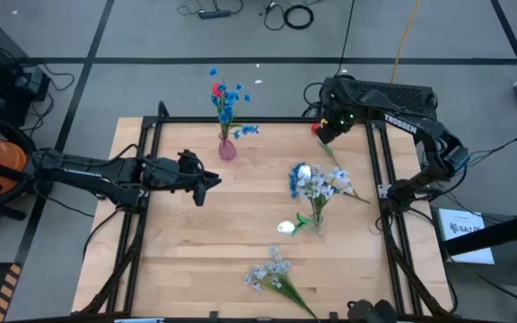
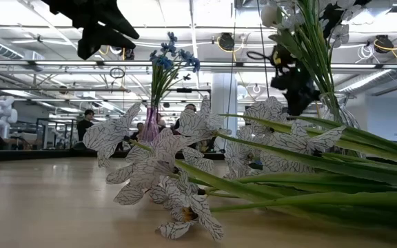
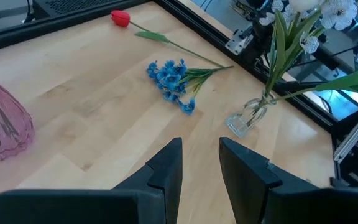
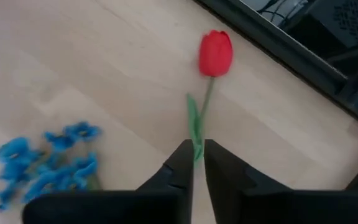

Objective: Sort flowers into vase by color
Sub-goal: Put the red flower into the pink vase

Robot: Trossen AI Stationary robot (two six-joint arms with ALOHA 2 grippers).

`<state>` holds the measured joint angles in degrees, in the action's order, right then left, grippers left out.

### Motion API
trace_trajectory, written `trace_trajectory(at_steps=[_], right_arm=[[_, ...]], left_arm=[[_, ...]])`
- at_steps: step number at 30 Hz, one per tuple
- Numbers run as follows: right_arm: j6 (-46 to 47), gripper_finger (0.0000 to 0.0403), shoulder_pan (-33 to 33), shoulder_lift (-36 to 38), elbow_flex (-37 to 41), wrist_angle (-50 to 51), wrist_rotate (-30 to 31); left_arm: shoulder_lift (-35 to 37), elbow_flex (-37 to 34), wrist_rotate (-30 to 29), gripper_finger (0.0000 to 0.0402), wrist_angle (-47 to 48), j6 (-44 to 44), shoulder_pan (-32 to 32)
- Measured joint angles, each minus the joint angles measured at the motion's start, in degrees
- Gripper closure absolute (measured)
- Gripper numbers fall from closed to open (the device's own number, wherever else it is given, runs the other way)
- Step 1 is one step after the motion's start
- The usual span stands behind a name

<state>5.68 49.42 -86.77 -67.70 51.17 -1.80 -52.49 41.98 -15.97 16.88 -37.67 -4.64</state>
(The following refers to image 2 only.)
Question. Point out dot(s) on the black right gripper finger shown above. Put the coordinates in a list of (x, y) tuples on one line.
[(302, 101)]

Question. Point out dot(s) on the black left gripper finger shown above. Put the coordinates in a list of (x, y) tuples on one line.
[(117, 25), (112, 41)]

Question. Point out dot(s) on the grey-white artificial flower bunch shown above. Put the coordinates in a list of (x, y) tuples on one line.
[(312, 41), (157, 165)]

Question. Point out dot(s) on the blue artificial flower bunch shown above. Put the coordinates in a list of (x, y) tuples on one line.
[(164, 62)]

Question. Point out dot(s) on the clear glass vase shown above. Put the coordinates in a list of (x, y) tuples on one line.
[(348, 118)]

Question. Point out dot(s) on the pink glass vase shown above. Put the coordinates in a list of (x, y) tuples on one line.
[(150, 127)]

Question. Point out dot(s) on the white building column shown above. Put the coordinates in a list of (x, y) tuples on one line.
[(224, 96)]

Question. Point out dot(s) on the person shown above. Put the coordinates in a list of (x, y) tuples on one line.
[(138, 129), (189, 108), (85, 124)]

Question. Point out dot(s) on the white robot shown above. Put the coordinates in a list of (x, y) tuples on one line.
[(2, 113)]

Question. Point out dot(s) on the black metal gantry frame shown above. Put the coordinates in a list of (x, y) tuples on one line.
[(184, 90)]

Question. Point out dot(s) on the black metal table frame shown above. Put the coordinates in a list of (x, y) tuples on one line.
[(12, 155)]

